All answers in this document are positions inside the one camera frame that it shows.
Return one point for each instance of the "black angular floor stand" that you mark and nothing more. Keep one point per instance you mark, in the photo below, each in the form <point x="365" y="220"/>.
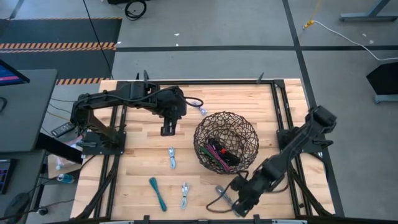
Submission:
<point x="384" y="81"/>

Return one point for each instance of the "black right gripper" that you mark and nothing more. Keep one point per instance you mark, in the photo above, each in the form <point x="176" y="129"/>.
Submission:
<point x="248" y="193"/>

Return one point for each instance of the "black frame clamp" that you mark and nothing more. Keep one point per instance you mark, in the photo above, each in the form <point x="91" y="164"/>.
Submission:
<point x="145" y="77"/>

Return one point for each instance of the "black aluminium table frame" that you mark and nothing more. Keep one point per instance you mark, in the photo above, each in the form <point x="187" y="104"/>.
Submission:
<point x="202" y="82"/>

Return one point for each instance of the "black power adapter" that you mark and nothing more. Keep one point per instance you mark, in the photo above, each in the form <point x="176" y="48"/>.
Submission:
<point x="62" y="130"/>

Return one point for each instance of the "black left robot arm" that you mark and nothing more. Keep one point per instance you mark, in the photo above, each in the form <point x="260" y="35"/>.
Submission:
<point x="102" y="98"/>

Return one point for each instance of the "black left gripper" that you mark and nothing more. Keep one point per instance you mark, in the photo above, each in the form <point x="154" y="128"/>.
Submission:
<point x="170" y="127"/>

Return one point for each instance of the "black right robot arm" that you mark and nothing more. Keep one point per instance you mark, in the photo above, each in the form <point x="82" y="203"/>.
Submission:
<point x="289" y="152"/>

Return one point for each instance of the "black keyboard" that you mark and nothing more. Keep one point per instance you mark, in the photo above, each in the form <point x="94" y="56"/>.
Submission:
<point x="3" y="177"/>

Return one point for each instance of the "teal water bottle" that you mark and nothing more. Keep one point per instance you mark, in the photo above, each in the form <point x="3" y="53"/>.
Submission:
<point x="66" y="178"/>

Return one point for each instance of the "desk computer monitor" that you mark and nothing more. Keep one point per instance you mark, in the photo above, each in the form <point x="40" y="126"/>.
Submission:
<point x="9" y="76"/>

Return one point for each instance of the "black floor plug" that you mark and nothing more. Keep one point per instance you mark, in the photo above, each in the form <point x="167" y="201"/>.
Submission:
<point x="42" y="211"/>

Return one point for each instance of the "black computer mouse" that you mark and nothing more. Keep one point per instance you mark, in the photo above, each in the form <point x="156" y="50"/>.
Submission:
<point x="15" y="205"/>

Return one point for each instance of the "black hazard-striped floor mat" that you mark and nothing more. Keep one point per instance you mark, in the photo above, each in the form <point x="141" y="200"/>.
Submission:
<point x="62" y="31"/>

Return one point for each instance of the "grey side desk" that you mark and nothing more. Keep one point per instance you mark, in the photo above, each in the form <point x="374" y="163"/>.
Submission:
<point x="28" y="118"/>

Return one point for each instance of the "grey table leg base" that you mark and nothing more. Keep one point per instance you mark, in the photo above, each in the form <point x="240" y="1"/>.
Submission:
<point x="367" y="17"/>

